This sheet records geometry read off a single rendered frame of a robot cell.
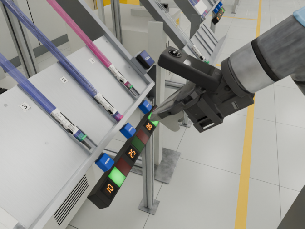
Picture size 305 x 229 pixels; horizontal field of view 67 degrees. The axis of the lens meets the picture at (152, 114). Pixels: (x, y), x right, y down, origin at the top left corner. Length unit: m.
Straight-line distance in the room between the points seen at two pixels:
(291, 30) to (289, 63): 0.04
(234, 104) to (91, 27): 0.48
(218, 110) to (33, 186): 0.34
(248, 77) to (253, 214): 1.02
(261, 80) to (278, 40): 0.06
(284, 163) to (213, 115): 1.23
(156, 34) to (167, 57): 0.56
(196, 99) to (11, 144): 0.32
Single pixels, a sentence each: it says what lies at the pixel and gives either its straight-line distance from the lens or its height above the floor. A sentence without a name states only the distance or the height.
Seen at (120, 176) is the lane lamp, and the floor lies 0.65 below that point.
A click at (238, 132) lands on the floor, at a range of 1.73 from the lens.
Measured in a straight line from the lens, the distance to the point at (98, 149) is 0.48.
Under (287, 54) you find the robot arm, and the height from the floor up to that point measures 0.95.
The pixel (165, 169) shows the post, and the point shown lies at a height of 0.01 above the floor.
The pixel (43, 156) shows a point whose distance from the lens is 0.46.
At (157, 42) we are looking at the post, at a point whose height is 0.75.
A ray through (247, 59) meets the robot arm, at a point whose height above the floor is 0.93.
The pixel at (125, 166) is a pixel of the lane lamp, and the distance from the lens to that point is 0.55.
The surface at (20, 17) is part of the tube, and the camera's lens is 0.60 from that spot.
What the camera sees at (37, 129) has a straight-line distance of 0.47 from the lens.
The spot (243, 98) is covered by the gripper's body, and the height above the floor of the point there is 0.86.
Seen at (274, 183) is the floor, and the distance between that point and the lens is 1.50.
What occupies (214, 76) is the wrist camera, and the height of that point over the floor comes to 0.89.
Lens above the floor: 1.07
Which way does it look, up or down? 37 degrees down
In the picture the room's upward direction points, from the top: straight up
